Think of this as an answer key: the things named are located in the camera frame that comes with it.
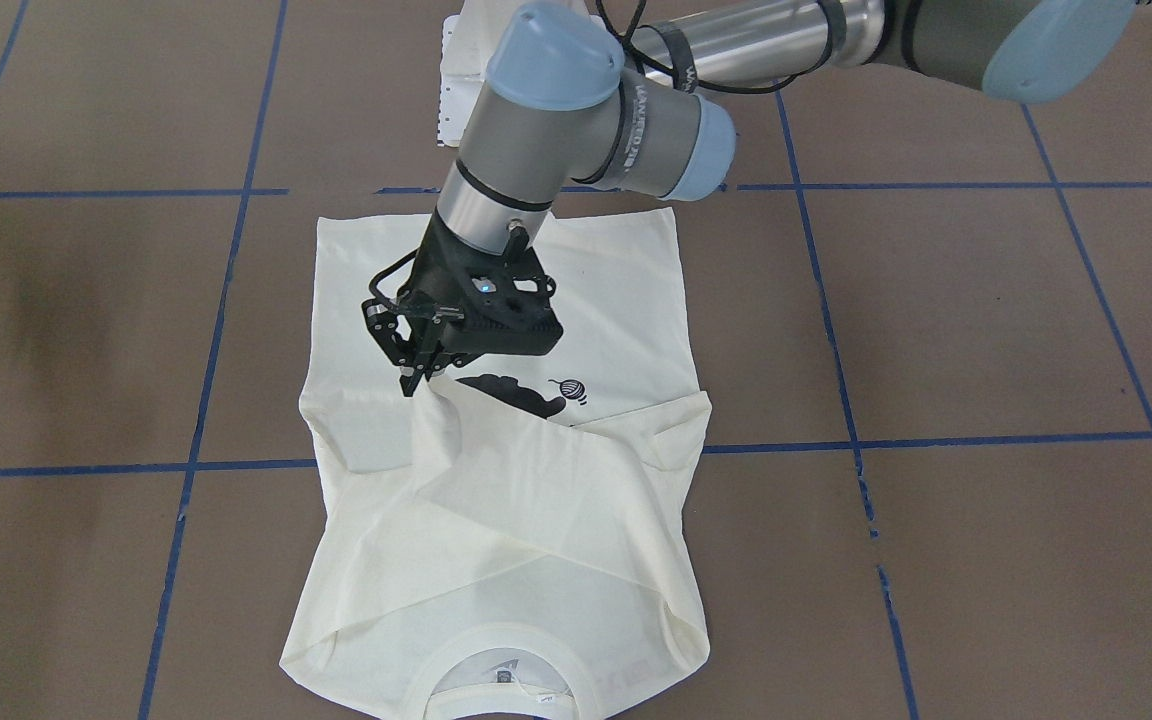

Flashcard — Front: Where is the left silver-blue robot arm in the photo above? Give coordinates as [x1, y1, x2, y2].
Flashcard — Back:
[362, 1, 1135, 397]

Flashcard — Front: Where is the white camera post with base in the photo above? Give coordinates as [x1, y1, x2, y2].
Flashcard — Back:
[435, 1, 626, 149]

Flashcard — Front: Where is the black wrist camera cable left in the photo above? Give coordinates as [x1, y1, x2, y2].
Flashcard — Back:
[591, 0, 787, 97]

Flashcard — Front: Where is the cream long-sleeve Twinkle shirt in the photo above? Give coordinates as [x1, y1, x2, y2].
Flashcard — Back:
[280, 209, 710, 719]

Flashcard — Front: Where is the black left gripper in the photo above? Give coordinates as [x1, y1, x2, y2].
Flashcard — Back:
[364, 215, 564, 397]

